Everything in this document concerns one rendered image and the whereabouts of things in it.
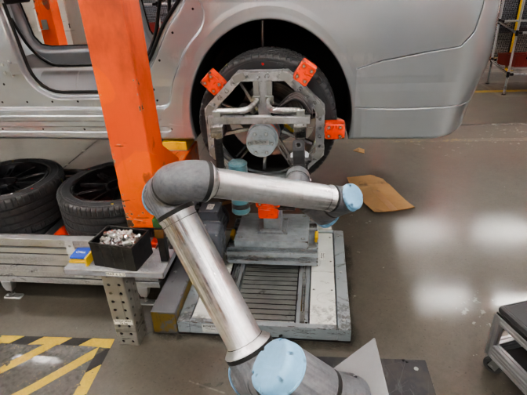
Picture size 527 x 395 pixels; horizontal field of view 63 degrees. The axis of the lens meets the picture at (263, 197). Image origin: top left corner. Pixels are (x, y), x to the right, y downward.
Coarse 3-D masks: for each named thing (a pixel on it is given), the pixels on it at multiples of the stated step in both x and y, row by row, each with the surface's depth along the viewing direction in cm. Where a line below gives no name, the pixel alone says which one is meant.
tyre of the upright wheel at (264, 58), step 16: (272, 48) 202; (240, 64) 192; (256, 64) 191; (272, 64) 190; (288, 64) 189; (320, 80) 192; (208, 96) 200; (320, 96) 194; (208, 144) 211; (320, 160) 208
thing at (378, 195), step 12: (348, 180) 336; (360, 180) 337; (372, 180) 337; (372, 192) 321; (384, 192) 320; (396, 192) 319; (372, 204) 305; (384, 204) 304; (396, 204) 303; (408, 204) 302
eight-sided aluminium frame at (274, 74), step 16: (240, 80) 186; (256, 80) 186; (272, 80) 185; (288, 80) 184; (224, 96) 191; (208, 112) 195; (320, 112) 189; (208, 128) 199; (320, 128) 193; (320, 144) 196; (224, 160) 205
